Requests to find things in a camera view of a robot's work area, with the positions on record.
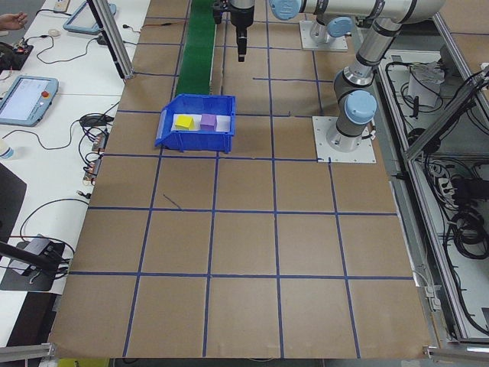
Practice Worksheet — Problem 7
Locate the light blue teach pendant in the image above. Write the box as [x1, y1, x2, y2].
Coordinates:
[62, 0, 118, 36]
[0, 75, 60, 127]

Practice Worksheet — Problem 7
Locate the green conveyor belt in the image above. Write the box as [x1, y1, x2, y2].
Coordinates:
[177, 0, 218, 96]

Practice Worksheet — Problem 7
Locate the blue plastic storage bin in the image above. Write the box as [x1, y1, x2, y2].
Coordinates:
[154, 93, 237, 154]

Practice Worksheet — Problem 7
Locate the small circuit board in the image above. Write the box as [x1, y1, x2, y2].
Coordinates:
[93, 129, 110, 154]
[83, 154, 103, 184]

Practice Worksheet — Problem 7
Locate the black stand base plate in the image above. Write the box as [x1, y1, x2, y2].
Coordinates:
[0, 239, 66, 292]

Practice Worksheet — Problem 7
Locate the short aluminium profile bar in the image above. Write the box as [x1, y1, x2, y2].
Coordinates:
[422, 343, 489, 360]
[0, 343, 57, 360]

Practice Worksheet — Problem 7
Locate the bare person hand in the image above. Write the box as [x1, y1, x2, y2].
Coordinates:
[0, 12, 28, 31]

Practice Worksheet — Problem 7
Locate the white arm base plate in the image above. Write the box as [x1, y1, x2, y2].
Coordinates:
[299, 21, 349, 51]
[312, 115, 378, 164]

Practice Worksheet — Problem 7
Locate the black coiled cable bundle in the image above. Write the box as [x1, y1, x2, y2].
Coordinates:
[442, 212, 489, 261]

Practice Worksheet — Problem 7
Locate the white cable connector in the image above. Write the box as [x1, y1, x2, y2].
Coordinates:
[414, 267, 442, 313]

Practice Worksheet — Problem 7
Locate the black flat monitor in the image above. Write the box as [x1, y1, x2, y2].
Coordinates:
[0, 162, 28, 245]

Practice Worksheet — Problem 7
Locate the small grey box device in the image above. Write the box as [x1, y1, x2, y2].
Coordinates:
[26, 235, 50, 255]

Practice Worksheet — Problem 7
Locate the black cable adapter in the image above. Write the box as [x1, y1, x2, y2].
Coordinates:
[79, 114, 115, 127]

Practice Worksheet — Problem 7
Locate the black electronics tray with wires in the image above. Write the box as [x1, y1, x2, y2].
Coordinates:
[0, 41, 34, 72]

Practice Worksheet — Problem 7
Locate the purple foam block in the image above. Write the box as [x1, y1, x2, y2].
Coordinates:
[200, 113, 219, 132]

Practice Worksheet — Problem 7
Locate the metal V-shaped frame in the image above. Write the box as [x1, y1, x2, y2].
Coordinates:
[372, 11, 489, 345]

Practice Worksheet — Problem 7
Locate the white box with paper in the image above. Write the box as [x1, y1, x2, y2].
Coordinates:
[406, 63, 446, 108]

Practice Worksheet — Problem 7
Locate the silver aluminium extrusion post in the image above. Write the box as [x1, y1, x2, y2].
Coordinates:
[86, 0, 135, 80]

